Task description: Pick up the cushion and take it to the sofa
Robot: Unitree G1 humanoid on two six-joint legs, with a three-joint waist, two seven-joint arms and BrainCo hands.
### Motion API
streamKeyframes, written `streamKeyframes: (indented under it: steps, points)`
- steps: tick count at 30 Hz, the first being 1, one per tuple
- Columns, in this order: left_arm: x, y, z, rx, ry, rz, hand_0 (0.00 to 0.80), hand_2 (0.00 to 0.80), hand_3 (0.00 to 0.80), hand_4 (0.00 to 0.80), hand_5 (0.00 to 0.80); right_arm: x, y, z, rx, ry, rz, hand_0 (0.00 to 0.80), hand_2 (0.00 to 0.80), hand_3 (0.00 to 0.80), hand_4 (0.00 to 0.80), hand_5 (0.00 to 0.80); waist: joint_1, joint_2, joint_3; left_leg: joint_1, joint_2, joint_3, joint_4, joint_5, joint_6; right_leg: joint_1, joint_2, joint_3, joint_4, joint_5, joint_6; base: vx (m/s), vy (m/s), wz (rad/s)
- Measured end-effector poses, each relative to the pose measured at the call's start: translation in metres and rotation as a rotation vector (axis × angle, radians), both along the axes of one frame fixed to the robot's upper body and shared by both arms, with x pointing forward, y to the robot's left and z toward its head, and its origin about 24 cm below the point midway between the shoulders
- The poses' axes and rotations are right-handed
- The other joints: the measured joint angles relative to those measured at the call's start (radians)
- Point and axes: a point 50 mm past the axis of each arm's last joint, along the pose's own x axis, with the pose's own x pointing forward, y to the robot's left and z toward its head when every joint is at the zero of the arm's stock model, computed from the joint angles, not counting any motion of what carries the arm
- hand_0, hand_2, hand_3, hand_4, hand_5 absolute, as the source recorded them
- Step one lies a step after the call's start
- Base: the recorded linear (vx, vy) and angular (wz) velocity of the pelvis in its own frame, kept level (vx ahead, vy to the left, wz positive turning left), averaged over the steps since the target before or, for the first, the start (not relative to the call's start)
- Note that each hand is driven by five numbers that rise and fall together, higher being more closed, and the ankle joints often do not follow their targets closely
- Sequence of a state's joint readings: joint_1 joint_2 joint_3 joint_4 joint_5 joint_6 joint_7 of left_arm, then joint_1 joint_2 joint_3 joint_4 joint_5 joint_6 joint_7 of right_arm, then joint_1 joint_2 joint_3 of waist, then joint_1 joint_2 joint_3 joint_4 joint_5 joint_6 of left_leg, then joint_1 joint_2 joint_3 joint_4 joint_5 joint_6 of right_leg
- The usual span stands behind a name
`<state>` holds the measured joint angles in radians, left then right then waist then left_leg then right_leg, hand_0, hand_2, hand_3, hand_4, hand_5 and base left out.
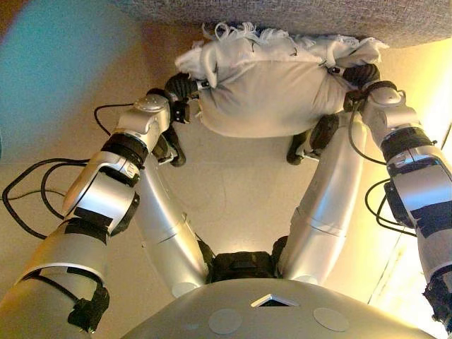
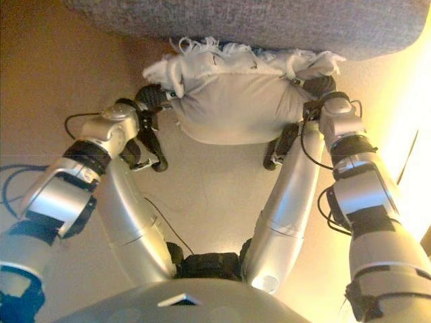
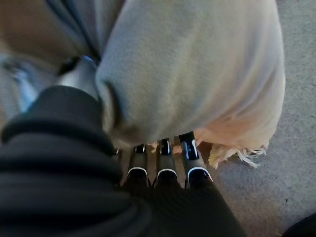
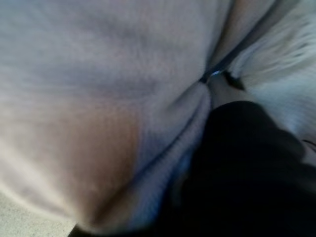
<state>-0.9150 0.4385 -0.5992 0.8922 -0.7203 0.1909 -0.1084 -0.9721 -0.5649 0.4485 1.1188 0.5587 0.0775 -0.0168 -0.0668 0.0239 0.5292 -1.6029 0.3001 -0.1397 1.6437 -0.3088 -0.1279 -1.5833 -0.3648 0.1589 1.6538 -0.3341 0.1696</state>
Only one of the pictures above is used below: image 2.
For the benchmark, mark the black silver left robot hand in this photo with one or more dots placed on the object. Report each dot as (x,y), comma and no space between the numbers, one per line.
(149,97)

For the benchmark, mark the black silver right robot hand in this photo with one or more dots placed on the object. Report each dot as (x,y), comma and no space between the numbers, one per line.
(320,87)

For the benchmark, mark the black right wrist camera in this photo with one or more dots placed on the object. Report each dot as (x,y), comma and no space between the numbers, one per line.
(312,111)

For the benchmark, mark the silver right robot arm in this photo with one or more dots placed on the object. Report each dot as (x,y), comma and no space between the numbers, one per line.
(367,202)

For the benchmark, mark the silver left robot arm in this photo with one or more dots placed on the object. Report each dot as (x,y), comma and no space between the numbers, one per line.
(60,198)

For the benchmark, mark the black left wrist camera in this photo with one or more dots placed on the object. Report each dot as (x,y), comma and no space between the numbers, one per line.
(149,119)

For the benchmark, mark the grey fabric armchair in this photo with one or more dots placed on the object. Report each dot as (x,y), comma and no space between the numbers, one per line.
(235,20)

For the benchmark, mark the white fringed cushion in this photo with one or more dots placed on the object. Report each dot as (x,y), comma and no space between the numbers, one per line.
(235,107)

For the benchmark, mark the silver robot torso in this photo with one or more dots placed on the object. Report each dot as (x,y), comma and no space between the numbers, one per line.
(202,303)

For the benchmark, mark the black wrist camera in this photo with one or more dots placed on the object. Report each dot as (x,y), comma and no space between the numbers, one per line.
(312,111)
(149,119)

